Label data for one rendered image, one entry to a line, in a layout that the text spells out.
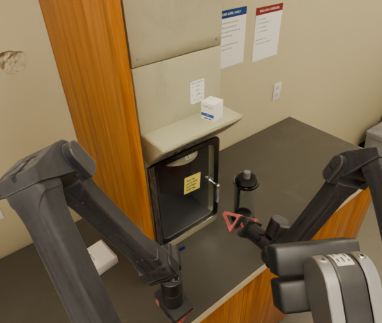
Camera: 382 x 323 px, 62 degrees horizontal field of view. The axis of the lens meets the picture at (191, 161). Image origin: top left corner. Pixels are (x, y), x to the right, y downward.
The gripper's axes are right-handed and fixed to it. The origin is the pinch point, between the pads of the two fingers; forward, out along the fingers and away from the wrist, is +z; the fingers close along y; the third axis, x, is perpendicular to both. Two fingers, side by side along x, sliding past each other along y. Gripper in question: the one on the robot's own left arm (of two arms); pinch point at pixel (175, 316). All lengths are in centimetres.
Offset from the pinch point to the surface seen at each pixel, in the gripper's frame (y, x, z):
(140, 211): 24.5, -5.9, -20.1
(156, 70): 33, -22, -59
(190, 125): 27, -29, -41
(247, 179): 23, -54, -8
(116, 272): 36.0, 2.8, 16.3
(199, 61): 33, -37, -58
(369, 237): 4, -187, 110
